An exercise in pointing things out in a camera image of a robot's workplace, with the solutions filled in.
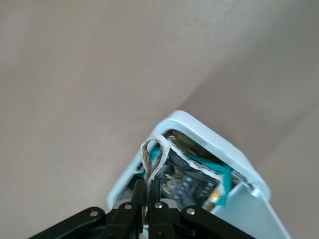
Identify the tan rubber band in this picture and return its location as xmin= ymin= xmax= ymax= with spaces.
xmin=140 ymin=133 xmax=171 ymax=200

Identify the brown crumpled trash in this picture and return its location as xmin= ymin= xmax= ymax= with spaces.
xmin=166 ymin=130 xmax=217 ymax=162

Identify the white square trash bin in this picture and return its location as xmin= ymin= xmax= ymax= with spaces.
xmin=106 ymin=110 xmax=291 ymax=239

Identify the black snack wrapper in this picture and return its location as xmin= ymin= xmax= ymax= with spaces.
xmin=156 ymin=139 xmax=222 ymax=207

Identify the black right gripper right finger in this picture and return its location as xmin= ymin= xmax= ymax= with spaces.
xmin=149 ymin=178 xmax=251 ymax=239

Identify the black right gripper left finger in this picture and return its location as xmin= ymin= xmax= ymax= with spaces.
xmin=29 ymin=179 xmax=148 ymax=239

